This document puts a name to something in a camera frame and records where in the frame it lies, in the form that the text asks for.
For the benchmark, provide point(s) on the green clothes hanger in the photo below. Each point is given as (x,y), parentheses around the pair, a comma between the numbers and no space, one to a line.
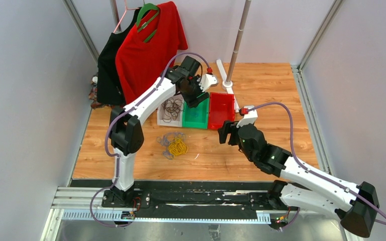
(147,14)

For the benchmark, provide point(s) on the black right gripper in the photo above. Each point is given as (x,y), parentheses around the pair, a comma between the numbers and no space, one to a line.
(228,127)

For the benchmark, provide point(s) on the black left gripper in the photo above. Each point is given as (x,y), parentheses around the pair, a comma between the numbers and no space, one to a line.
(193,101)

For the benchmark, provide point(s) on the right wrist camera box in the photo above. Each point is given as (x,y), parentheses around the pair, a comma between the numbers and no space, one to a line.
(249,117)

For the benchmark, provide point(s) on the black garment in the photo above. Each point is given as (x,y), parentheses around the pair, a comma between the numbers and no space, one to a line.
(109,89)

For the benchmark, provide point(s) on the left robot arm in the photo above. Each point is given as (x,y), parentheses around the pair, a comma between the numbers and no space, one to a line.
(125,137)

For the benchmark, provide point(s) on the red t-shirt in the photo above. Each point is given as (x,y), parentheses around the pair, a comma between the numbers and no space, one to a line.
(143,56)

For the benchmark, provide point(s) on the green storage bin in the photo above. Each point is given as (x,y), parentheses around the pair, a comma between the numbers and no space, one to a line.
(196,117)

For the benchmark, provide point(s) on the white storage bin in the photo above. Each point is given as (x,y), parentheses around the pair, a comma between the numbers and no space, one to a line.
(170,112)

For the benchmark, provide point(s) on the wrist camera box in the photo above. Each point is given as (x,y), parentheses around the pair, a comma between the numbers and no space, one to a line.
(207,81)
(249,117)

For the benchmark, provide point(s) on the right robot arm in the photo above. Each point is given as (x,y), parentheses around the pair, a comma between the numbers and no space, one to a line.
(349,202)

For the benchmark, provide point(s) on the patterned cloth at wall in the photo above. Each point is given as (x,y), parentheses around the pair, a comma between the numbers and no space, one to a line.
(93,94)

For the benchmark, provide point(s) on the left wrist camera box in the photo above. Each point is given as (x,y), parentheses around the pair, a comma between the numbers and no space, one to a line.
(207,81)

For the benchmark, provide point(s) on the beige rack pole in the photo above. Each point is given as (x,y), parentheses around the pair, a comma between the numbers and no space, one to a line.
(239,36)

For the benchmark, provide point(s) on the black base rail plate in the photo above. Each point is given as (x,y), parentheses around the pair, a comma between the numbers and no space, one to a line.
(196,200)

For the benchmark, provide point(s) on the pink clothes hanger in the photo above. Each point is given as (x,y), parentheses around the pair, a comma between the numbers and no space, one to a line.
(123,12)

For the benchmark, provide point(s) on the red storage bin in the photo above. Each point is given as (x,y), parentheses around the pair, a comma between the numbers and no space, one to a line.
(221,109)

